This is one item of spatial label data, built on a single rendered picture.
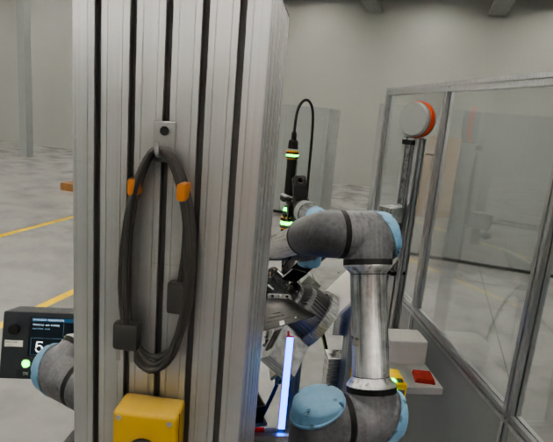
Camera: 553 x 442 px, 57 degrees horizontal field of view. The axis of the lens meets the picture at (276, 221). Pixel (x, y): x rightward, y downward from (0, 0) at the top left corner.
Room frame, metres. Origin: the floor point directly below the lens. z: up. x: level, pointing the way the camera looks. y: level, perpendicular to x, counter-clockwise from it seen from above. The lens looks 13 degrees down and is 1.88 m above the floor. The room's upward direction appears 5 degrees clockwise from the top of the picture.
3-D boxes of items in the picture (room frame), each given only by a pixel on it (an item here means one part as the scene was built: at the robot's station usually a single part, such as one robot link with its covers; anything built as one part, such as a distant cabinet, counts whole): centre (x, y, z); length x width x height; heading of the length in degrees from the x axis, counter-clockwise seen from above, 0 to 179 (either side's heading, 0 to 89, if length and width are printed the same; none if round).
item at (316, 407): (1.01, -0.13, 1.20); 0.13 x 0.12 x 0.14; 106
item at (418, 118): (2.27, -0.58, 1.88); 0.17 x 0.15 x 0.16; 6
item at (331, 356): (2.06, -0.35, 0.73); 0.15 x 0.09 x 0.22; 96
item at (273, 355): (1.75, -0.07, 0.98); 0.20 x 0.16 x 0.20; 96
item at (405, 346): (2.05, -0.59, 0.91); 0.17 x 0.16 x 0.11; 96
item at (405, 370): (1.97, -0.57, 0.84); 0.36 x 0.24 x 0.03; 6
